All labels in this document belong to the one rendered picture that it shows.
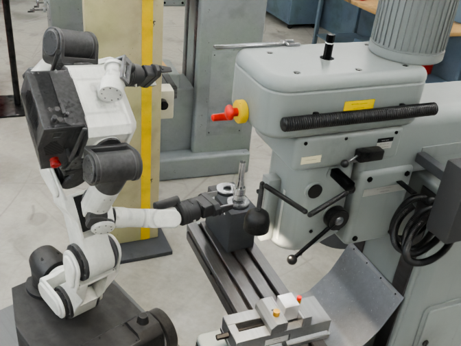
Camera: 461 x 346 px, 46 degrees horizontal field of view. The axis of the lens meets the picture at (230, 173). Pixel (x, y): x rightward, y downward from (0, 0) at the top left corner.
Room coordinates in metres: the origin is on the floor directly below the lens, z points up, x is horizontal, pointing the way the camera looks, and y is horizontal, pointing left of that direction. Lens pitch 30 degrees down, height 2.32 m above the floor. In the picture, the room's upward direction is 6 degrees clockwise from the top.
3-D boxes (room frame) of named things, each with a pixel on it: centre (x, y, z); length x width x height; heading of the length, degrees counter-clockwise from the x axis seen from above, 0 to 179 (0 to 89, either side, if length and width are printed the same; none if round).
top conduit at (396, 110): (1.26, -0.31, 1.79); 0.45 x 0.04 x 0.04; 116
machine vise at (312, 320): (1.33, -0.20, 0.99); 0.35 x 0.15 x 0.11; 115
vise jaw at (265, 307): (1.32, -0.18, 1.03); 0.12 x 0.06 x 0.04; 25
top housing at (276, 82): (1.38, -0.23, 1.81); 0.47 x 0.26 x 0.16; 116
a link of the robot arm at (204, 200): (1.69, 0.11, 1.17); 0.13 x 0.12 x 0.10; 40
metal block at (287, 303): (1.34, -0.23, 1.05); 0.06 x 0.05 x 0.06; 25
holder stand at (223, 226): (1.85, -0.02, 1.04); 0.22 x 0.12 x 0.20; 29
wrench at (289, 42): (1.41, -0.04, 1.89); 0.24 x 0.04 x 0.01; 118
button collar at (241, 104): (1.27, -0.01, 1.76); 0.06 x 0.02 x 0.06; 26
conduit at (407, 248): (1.31, -0.54, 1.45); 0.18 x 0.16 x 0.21; 116
